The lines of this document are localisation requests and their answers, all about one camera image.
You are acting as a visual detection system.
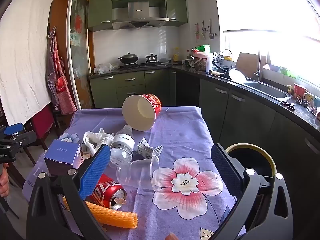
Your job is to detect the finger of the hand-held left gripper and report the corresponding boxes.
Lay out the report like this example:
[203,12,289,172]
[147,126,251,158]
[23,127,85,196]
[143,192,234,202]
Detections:
[0,130,37,147]
[0,122,24,136]

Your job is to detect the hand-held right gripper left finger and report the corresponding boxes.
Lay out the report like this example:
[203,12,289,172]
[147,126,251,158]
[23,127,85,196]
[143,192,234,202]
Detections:
[26,144,112,240]

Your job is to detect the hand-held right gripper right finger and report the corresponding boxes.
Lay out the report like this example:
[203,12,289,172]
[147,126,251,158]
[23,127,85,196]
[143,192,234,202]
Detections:
[209,143,295,240]

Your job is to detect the red soda can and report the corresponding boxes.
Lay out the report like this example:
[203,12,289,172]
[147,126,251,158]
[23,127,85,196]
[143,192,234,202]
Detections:
[86,173,127,211]

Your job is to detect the black bin with yellow rim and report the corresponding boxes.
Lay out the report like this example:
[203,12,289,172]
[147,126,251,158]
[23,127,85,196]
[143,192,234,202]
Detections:
[225,143,277,232]

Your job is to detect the white tissue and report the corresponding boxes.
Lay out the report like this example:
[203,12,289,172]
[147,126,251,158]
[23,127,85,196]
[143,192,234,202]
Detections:
[82,128,115,156]

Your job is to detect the clear plastic water bottle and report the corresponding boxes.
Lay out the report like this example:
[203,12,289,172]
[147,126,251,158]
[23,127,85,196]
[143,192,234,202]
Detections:
[108,124,136,168]

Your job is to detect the blue cardboard box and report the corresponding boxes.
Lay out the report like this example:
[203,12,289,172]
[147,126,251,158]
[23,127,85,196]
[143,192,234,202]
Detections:
[44,140,82,174]

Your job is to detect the clear plastic cup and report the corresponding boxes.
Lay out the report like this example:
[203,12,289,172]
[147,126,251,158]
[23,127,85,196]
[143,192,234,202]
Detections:
[116,156,161,190]

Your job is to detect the orange foam net sleeve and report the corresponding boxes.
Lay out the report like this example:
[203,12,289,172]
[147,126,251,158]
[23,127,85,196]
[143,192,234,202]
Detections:
[62,196,138,229]

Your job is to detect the silver foil wrapper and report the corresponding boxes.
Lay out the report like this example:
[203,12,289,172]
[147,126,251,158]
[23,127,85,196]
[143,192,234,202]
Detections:
[136,137,164,159]

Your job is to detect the red paper bucket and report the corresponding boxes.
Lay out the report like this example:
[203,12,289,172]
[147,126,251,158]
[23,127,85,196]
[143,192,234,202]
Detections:
[122,93,162,132]

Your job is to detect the person's left hand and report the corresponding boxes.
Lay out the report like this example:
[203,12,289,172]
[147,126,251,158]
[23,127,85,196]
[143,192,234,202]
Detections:
[0,162,10,197]

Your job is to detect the red cushioned chair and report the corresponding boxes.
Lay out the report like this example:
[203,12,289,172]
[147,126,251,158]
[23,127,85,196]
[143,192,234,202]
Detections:
[23,104,59,166]

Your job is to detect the purple floral tablecloth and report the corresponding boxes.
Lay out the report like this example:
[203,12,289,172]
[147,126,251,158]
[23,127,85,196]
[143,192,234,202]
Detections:
[22,106,242,240]

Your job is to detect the dark green lower cabinets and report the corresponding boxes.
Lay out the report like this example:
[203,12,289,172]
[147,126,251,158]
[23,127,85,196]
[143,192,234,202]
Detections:
[199,76,320,180]

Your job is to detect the red checked apron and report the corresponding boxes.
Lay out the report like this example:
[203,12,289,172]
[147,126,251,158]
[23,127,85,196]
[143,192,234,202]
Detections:
[45,26,78,116]

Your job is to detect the white hanging sheet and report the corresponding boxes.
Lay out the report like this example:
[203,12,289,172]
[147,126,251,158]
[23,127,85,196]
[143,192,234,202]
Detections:
[0,0,54,127]

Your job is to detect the green lower kitchen cabinets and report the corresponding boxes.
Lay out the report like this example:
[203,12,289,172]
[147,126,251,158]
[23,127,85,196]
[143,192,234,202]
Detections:
[89,69,177,109]

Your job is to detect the green kitchen cabinets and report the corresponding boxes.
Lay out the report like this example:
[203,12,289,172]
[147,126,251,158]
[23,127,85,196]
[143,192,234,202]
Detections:
[87,0,189,32]
[89,69,177,109]

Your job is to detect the steel kitchen sink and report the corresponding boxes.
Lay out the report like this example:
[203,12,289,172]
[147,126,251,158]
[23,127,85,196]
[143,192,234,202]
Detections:
[243,81,292,99]

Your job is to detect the black kitchen countertop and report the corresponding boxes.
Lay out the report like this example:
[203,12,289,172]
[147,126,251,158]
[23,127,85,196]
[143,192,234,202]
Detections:
[87,64,320,133]

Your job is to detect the black frying pan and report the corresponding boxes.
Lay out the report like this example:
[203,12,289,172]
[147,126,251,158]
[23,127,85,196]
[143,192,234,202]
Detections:
[208,68,247,84]

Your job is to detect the glass sliding door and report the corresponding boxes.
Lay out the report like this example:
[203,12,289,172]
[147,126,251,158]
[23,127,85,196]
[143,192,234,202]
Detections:
[66,0,96,110]

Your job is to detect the clear plastic bags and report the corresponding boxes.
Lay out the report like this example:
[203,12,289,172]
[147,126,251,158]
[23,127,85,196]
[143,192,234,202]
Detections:
[93,62,119,75]

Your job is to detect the steel sink faucet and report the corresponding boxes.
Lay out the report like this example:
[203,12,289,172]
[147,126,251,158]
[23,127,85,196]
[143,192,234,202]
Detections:
[253,50,262,83]

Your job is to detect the wooden cutting board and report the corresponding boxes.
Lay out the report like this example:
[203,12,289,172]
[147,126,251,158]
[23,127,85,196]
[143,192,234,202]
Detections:
[235,52,267,79]

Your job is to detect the red and white mug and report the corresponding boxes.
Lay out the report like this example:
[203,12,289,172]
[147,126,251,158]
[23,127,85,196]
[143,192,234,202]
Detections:
[293,83,308,97]

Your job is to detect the white plastic bucket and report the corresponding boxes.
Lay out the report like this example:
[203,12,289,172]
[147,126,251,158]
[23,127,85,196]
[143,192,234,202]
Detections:
[193,52,214,73]

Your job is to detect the black wok with lid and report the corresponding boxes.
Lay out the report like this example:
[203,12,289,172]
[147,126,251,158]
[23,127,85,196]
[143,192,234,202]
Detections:
[118,52,139,66]

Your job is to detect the dark sauce bottles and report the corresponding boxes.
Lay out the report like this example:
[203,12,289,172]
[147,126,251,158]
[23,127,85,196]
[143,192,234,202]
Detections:
[186,47,198,61]

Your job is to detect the hanging kitchen utensils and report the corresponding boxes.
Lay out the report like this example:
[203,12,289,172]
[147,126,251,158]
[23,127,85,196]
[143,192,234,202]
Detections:
[193,18,218,43]

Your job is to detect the green upper kitchen cabinets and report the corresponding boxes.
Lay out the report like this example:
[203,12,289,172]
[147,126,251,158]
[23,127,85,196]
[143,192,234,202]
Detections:
[87,0,189,32]

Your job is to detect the steel range hood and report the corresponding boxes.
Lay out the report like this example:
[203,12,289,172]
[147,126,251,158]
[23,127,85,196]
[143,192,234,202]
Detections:
[111,1,170,30]

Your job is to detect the kitchen window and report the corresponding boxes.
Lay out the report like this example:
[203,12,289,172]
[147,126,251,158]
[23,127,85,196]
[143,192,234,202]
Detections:
[214,0,320,87]

